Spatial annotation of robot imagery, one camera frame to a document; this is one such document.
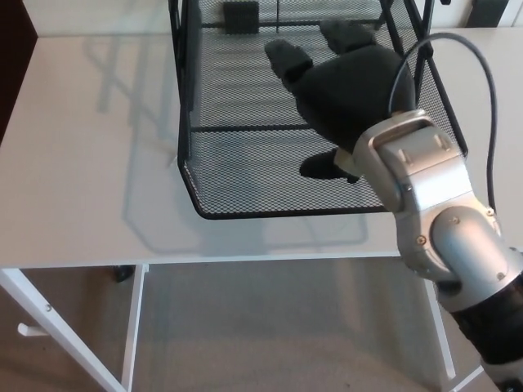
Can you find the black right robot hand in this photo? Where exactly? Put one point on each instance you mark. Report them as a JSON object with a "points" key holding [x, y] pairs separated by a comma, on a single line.
{"points": [[351, 90]]}

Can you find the black mesh file tray layer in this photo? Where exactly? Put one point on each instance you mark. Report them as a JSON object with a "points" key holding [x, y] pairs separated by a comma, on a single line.
{"points": [[245, 179]]}

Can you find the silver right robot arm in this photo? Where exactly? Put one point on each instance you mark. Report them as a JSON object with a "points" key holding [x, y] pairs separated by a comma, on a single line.
{"points": [[433, 183]]}

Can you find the black block behind tray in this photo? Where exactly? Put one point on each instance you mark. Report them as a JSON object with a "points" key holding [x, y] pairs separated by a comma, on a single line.
{"points": [[241, 17]]}

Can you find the black metal file tray rack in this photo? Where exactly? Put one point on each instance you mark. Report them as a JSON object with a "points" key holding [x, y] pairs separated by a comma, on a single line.
{"points": [[186, 102]]}

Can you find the small black caster wheel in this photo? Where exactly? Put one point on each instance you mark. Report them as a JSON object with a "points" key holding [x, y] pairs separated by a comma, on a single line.
{"points": [[123, 273]]}

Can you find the dark brown cabinet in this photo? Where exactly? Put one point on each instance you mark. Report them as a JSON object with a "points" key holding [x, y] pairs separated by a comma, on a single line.
{"points": [[14, 49]]}

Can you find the white table leg frame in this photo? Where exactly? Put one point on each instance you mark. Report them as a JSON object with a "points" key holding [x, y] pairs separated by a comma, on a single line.
{"points": [[137, 326], [443, 339]]}

